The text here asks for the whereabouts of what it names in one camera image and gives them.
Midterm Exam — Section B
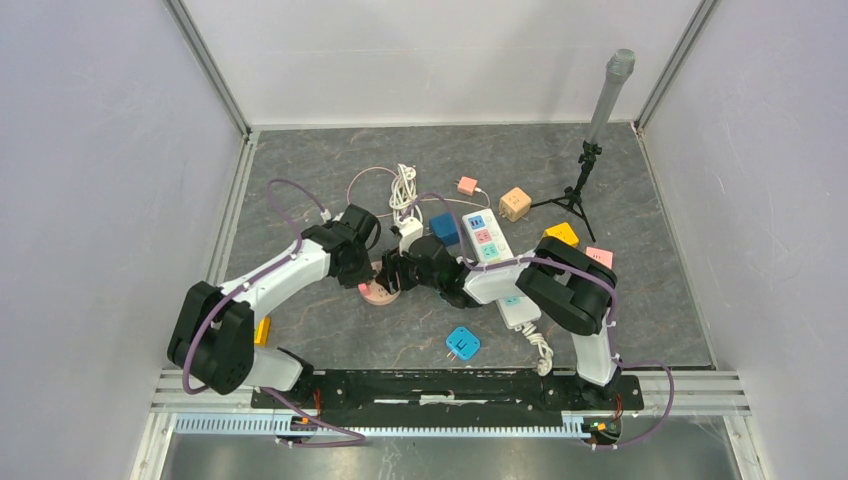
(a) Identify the dark blue cube socket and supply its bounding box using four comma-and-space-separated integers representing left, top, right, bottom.
428, 212, 460, 247

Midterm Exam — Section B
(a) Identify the pink round charging base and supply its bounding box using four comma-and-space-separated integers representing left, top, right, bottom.
360, 279, 401, 306

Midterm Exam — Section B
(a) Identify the peach USB charger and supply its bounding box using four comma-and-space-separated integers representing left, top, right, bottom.
456, 176, 478, 196

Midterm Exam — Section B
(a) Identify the light blue adapter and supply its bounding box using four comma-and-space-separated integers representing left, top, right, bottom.
445, 326, 481, 362

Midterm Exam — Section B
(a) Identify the beige dragon cube socket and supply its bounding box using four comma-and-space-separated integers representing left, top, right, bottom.
498, 187, 532, 222

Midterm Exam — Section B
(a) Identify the yellow cube socket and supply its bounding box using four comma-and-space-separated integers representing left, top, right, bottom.
542, 222, 580, 247

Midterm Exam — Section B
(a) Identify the pink cube socket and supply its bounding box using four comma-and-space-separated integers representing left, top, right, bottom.
585, 247, 614, 269

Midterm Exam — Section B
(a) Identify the yellow object behind arm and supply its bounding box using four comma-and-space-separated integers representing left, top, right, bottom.
254, 316, 272, 347

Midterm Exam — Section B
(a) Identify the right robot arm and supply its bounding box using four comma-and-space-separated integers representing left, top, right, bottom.
376, 235, 620, 408

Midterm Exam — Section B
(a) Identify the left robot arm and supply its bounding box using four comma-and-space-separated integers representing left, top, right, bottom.
166, 204, 380, 408

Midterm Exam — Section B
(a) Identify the white power strip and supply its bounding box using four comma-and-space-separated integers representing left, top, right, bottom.
460, 208, 545, 331

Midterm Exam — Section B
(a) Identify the black tripod stand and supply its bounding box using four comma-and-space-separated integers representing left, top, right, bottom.
530, 141, 602, 242

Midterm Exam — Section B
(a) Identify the grey microphone tube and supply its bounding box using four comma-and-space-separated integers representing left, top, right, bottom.
585, 49, 636, 145

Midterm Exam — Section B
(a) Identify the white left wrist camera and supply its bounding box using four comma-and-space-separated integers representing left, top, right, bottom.
320, 209, 343, 222

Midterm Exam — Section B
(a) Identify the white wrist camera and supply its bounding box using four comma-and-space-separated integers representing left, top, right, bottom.
390, 215, 424, 254
320, 209, 343, 222

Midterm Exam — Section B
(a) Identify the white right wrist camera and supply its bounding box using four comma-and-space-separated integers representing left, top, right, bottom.
390, 215, 424, 254

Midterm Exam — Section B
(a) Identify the white coiled power cord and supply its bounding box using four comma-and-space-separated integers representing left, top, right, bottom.
388, 163, 423, 230

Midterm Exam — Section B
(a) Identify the pink charging cable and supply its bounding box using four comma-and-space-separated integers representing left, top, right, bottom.
346, 165, 493, 220

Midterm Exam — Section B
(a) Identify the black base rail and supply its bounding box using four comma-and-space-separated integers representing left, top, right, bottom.
285, 368, 645, 427

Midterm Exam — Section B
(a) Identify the white strip cord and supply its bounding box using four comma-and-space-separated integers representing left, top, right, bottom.
519, 322, 556, 378

